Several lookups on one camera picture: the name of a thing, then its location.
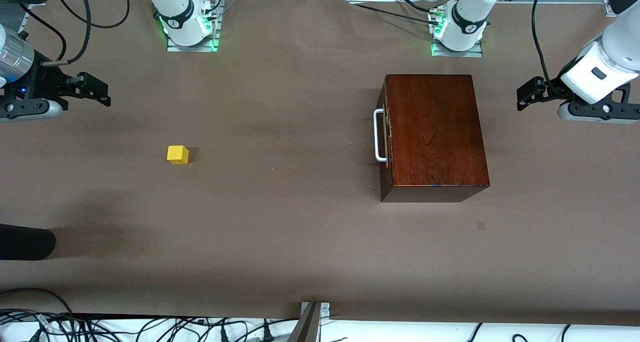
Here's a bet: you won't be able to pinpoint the black ribbed cylinder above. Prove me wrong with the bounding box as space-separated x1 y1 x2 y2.
0 223 57 261

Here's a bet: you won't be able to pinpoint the aluminium frame post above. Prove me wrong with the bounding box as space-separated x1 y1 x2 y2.
287 302 331 342

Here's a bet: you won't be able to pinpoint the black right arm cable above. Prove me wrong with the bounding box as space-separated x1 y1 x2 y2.
17 0 132 67

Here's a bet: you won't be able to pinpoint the dark wooden cabinet door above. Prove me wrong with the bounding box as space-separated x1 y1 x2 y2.
374 79 394 203

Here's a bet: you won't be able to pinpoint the yellow cube block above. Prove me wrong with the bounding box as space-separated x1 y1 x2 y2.
167 145 190 165

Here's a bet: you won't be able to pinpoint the dark wooden cabinet box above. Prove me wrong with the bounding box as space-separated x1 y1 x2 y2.
381 74 491 203

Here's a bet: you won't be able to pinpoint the black cable at arm base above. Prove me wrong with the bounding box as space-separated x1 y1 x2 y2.
356 0 446 28

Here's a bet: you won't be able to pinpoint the aluminium table edge rail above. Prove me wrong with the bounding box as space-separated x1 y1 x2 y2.
17 9 34 36

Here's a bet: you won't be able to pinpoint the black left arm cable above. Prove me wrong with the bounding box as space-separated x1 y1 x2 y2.
531 0 571 101

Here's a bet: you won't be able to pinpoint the tangled black cables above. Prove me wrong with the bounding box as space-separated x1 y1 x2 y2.
0 309 151 342
150 317 301 342

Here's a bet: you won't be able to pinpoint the black looped cable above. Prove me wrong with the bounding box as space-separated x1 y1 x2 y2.
0 287 75 317

